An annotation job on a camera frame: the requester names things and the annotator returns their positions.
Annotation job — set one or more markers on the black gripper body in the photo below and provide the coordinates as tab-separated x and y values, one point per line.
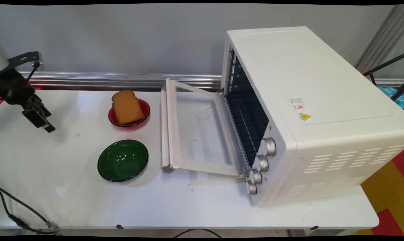
14	87

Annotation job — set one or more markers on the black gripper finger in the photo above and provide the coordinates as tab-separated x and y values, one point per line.
37	117
49	127

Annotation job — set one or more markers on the white glass oven door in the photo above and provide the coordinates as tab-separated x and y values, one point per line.
198	130

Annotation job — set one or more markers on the brown toast slice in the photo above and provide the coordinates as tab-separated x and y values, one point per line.
126	107

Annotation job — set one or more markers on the green bowl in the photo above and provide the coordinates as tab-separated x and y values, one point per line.
123	160

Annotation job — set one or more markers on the red bowl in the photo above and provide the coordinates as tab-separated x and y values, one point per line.
145	110

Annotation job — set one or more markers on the small silver oven knob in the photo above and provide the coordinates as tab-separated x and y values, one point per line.
255	176
251	187

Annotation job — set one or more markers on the large silver oven knob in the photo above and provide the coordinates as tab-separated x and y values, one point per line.
269	146
261	163

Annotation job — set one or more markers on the white label sticker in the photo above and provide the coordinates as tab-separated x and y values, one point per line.
297	103

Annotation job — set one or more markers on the yellow warning sticker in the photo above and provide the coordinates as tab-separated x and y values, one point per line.
305	116

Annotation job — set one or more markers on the white toaster oven body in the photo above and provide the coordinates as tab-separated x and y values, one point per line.
322	100

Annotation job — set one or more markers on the black metal stand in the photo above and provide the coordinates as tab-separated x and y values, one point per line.
386	63

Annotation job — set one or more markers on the blue patterned object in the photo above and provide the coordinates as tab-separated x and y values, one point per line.
394	95

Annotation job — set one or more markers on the aluminium rail behind table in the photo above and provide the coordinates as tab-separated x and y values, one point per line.
121	80

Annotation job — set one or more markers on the aluminium frame post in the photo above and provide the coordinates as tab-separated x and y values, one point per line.
382	36

